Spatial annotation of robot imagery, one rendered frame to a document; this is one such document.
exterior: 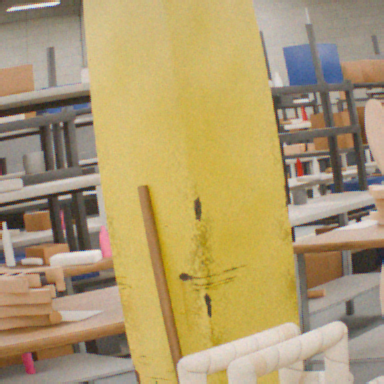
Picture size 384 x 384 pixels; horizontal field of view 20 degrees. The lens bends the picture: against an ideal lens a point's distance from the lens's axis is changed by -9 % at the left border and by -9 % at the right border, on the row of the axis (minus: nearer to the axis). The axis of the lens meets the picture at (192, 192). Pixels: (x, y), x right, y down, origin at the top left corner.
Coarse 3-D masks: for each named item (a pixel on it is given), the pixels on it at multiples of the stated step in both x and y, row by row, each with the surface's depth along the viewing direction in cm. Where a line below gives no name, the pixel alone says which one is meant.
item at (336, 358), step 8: (344, 336) 130; (336, 344) 129; (344, 344) 130; (328, 352) 130; (336, 352) 129; (344, 352) 130; (328, 360) 130; (336, 360) 129; (344, 360) 130; (328, 368) 130; (336, 368) 129; (344, 368) 130; (328, 376) 130; (336, 376) 130; (344, 376) 130
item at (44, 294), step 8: (56, 280) 379; (32, 288) 358; (40, 288) 362; (48, 288) 363; (56, 288) 365; (64, 288) 380; (0, 296) 350; (8, 296) 352; (16, 296) 352; (24, 296) 351; (32, 296) 350; (40, 296) 350; (48, 296) 350; (56, 296) 363; (0, 304) 350; (8, 304) 352; (16, 304) 352
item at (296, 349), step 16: (304, 336) 126; (320, 336) 127; (336, 336) 129; (256, 352) 121; (272, 352) 121; (288, 352) 123; (304, 352) 124; (240, 368) 118; (256, 368) 119; (272, 368) 121
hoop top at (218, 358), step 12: (288, 324) 136; (252, 336) 132; (264, 336) 132; (276, 336) 133; (288, 336) 135; (216, 348) 128; (228, 348) 128; (240, 348) 129; (252, 348) 130; (264, 348) 132; (180, 360) 125; (192, 360) 124; (204, 360) 125; (216, 360) 126; (228, 360) 127
